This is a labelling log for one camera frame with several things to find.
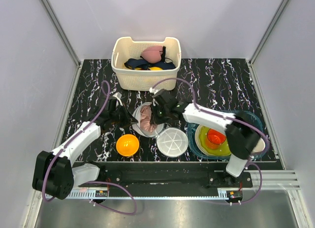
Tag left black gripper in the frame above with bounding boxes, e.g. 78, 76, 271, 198
109, 103, 138, 129

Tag pink bra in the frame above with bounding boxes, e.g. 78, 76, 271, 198
140, 46, 166, 64
140, 105, 157, 133

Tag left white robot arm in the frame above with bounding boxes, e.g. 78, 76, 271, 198
32, 97, 138, 199

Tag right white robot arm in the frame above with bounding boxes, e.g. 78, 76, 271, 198
150, 88, 270, 187

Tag cream perforated laundry basket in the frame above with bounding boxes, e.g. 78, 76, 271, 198
111, 36, 182, 91

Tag pink bra in basket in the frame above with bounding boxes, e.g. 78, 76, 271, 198
140, 46, 166, 64

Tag orange plastic bowl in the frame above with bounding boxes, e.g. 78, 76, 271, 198
116, 134, 140, 157

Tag white plate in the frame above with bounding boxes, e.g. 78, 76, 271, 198
194, 125, 204, 154

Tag navy and yellow clothes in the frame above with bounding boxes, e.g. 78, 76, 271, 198
124, 58, 176, 70

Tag orange plastic cup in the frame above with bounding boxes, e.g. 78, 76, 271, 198
205, 129, 226, 150

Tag yellow-green dotted plate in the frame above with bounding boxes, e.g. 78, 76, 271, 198
199, 126, 231, 157

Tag teal transparent plastic bin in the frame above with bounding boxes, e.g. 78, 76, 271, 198
186, 110, 263, 161

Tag pale yellow cup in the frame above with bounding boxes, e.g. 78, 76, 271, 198
252, 139, 265, 153

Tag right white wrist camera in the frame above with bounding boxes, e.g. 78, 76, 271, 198
149, 88, 160, 106

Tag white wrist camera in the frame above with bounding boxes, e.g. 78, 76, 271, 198
149, 88, 160, 106
113, 92, 123, 106

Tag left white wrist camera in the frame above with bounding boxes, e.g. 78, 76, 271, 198
113, 92, 123, 106

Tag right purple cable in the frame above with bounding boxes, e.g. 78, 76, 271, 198
149, 77, 270, 206

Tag left aluminium frame post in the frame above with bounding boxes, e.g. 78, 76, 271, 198
40, 0, 81, 66

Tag aluminium frame post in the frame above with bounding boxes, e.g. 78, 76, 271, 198
248, 0, 291, 65
40, 0, 81, 66

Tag right aluminium frame post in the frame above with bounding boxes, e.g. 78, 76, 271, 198
248, 0, 291, 65

